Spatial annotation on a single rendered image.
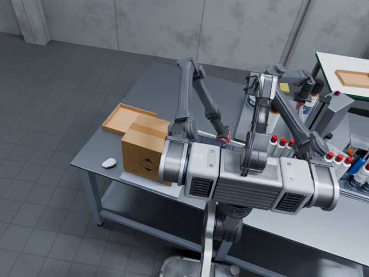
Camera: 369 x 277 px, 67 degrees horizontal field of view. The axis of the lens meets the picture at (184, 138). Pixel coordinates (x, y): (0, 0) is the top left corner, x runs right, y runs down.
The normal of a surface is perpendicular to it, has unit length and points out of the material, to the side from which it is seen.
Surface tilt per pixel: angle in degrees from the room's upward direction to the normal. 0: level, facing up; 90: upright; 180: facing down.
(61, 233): 0
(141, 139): 0
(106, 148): 0
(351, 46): 90
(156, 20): 90
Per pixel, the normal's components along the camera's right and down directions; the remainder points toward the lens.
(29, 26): -0.14, 0.70
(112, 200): 0.10, -0.69
